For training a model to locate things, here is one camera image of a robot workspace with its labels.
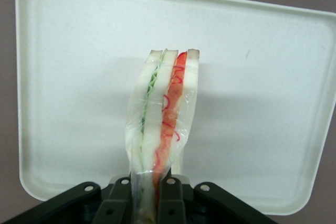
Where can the cream rectangular tray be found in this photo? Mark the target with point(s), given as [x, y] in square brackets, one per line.
[65, 77]

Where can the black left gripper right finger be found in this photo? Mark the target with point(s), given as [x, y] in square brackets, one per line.
[171, 203]

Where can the triangle sandwich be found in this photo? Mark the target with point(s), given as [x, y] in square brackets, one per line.
[153, 129]

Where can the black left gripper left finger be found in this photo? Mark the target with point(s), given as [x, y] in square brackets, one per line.
[116, 203]

